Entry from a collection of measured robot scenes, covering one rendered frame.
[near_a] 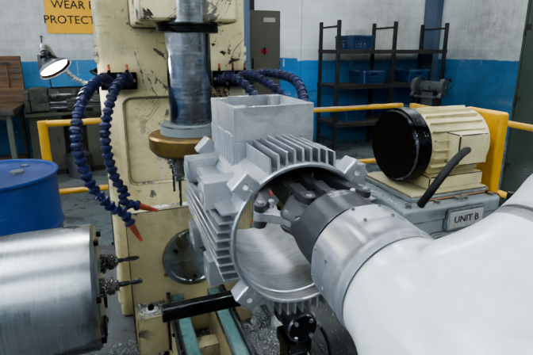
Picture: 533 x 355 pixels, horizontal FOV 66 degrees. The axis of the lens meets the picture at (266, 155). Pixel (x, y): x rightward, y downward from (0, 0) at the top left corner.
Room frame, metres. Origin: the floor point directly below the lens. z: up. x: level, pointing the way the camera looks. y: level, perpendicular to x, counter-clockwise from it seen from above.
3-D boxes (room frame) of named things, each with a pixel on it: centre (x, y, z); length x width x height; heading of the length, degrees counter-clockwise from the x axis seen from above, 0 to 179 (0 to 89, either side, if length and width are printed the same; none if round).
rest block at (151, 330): (0.85, 0.27, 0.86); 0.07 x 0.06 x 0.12; 110
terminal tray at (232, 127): (0.53, 0.01, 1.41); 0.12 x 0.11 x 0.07; 20
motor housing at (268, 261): (0.50, -0.01, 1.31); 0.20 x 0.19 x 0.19; 20
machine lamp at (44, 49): (0.96, 0.45, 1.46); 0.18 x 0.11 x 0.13; 20
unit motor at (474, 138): (1.02, -0.46, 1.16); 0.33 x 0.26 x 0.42; 110
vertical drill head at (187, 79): (0.86, 0.16, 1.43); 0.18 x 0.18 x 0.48
